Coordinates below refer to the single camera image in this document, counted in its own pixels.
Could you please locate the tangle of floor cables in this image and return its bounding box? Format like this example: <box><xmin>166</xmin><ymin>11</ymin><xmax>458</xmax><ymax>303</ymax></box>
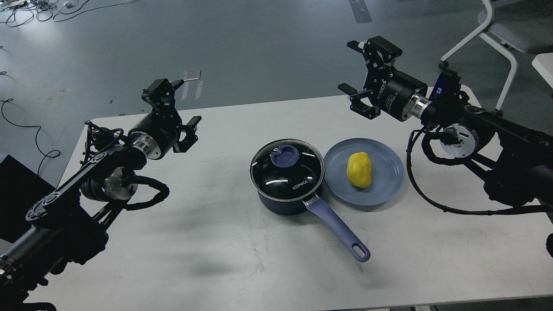
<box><xmin>0</xmin><ymin>0</ymin><xmax>139</xmax><ymax>27</ymax></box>

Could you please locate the dark blue saucepan purple handle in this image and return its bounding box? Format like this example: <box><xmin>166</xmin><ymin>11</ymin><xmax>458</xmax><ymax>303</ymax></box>
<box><xmin>249</xmin><ymin>139</ymin><xmax>371</xmax><ymax>263</ymax></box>

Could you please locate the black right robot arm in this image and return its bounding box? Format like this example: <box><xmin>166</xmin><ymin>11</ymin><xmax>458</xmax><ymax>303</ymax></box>
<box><xmin>338</xmin><ymin>36</ymin><xmax>553</xmax><ymax>215</ymax></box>

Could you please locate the black box left edge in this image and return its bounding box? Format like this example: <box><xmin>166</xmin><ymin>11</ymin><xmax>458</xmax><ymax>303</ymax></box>
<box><xmin>0</xmin><ymin>154</ymin><xmax>54</xmax><ymax>243</ymax></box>

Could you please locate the white frame grey chair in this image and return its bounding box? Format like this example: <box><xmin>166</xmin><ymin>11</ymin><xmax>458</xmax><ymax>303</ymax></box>
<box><xmin>439</xmin><ymin>0</ymin><xmax>553</xmax><ymax>116</ymax></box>

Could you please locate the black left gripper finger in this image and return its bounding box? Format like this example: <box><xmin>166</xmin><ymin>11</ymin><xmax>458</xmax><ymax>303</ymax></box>
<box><xmin>141</xmin><ymin>79</ymin><xmax>185</xmax><ymax>110</ymax></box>
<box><xmin>173</xmin><ymin>116</ymin><xmax>202</xmax><ymax>153</ymax></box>

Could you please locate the white table corner right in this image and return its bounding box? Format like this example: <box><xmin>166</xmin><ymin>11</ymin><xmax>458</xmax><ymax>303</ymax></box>
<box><xmin>531</xmin><ymin>52</ymin><xmax>553</xmax><ymax>88</ymax></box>

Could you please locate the black floor cable left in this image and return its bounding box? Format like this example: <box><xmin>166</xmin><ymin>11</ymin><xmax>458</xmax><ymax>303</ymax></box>
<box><xmin>0</xmin><ymin>98</ymin><xmax>61</xmax><ymax>177</ymax></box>

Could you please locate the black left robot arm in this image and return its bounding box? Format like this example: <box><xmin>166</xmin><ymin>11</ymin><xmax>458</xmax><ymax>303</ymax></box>
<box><xmin>1</xmin><ymin>78</ymin><xmax>201</xmax><ymax>311</ymax></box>

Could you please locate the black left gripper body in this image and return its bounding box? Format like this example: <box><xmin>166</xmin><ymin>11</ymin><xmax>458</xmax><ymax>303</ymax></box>
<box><xmin>130</xmin><ymin>108</ymin><xmax>182</xmax><ymax>160</ymax></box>

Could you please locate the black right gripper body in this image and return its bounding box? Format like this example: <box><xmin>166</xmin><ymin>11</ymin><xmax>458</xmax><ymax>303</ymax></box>
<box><xmin>365</xmin><ymin>69</ymin><xmax>428</xmax><ymax>121</ymax></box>

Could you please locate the glass lid blue knob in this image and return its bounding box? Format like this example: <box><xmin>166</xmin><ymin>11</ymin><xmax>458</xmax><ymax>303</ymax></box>
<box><xmin>249</xmin><ymin>139</ymin><xmax>326</xmax><ymax>202</ymax></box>

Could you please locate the blue plate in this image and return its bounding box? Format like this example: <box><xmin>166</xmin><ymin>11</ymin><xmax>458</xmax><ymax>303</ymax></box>
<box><xmin>324</xmin><ymin>138</ymin><xmax>404</xmax><ymax>206</ymax></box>

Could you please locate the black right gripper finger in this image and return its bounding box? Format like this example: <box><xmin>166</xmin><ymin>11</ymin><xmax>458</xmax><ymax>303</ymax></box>
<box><xmin>338</xmin><ymin>83</ymin><xmax>381</xmax><ymax>120</ymax></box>
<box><xmin>347</xmin><ymin>37</ymin><xmax>403</xmax><ymax>73</ymax></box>

